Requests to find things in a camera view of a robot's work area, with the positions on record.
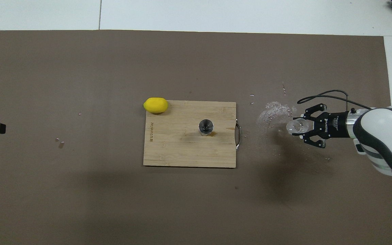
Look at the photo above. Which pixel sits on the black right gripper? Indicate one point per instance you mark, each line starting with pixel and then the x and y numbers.
pixel 332 126

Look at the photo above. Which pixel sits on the clear glass cup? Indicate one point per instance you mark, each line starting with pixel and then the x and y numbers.
pixel 296 126

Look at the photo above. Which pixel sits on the brown table mat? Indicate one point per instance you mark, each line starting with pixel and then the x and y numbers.
pixel 114 204

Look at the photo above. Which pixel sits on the wooden cutting board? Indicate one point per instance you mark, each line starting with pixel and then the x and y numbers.
pixel 175 149

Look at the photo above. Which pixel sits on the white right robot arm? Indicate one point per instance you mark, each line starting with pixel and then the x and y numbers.
pixel 383 136

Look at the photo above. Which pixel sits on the metal jigger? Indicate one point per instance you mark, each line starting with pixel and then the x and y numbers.
pixel 205 126

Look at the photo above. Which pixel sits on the yellow lemon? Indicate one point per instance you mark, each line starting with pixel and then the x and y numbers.
pixel 156 105

